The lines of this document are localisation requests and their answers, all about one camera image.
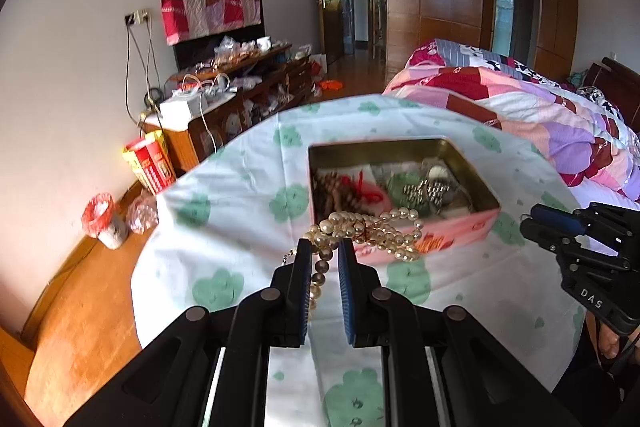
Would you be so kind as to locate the red patchwork TV cover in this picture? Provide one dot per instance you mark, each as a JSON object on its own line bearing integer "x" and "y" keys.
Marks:
{"x": 185, "y": 20}

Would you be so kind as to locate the wooden TV cabinet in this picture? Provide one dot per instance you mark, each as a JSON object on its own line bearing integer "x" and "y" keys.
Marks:
{"x": 239, "y": 95}

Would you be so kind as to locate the person's right hand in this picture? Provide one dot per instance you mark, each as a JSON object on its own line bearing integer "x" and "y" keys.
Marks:
{"x": 607, "y": 342}

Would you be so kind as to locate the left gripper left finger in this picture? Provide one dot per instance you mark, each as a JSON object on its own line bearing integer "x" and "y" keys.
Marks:
{"x": 290, "y": 316}

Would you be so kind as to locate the pink jade bangle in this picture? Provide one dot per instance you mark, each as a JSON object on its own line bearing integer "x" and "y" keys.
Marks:
{"x": 371, "y": 197}

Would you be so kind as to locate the small bin with red bag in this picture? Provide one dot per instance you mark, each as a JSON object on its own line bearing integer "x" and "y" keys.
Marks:
{"x": 101, "y": 221}

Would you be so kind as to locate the clear plastic bag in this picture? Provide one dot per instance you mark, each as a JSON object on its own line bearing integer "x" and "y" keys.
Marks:
{"x": 142, "y": 213}

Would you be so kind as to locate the orange item on floor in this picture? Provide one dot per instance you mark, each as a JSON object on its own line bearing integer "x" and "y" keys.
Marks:
{"x": 331, "y": 85}

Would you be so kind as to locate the wall power socket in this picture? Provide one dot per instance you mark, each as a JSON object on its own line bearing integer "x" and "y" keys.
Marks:
{"x": 138, "y": 17}

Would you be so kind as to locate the white box device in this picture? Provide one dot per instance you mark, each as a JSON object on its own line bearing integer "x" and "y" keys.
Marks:
{"x": 184, "y": 105}

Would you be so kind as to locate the dark wooden headboard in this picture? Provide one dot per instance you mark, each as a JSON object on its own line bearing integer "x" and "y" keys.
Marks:
{"x": 620, "y": 86}

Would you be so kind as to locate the silver wrist watch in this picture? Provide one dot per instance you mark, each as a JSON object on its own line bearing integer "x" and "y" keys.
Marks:
{"x": 441, "y": 187}

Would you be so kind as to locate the pink patchwork quilt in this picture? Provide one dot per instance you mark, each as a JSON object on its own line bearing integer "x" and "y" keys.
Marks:
{"x": 581, "y": 134}

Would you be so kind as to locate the red yellow gift bag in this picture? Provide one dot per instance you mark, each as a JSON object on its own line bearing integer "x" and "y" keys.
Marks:
{"x": 149, "y": 160}

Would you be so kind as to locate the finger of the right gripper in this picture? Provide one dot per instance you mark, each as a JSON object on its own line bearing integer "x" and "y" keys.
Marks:
{"x": 557, "y": 212}
{"x": 557, "y": 235}

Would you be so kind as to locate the pink metal tin box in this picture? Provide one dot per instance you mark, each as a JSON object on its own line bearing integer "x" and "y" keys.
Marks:
{"x": 403, "y": 234}

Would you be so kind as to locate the black television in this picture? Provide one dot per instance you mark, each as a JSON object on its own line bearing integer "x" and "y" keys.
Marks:
{"x": 192, "y": 52}

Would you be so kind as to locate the white green patterned tablecloth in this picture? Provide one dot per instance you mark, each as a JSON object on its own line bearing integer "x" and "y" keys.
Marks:
{"x": 227, "y": 224}

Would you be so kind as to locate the green jade bangle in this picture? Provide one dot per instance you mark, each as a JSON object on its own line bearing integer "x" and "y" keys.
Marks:
{"x": 405, "y": 190}

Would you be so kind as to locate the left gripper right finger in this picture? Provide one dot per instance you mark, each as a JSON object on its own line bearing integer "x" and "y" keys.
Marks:
{"x": 357, "y": 284}

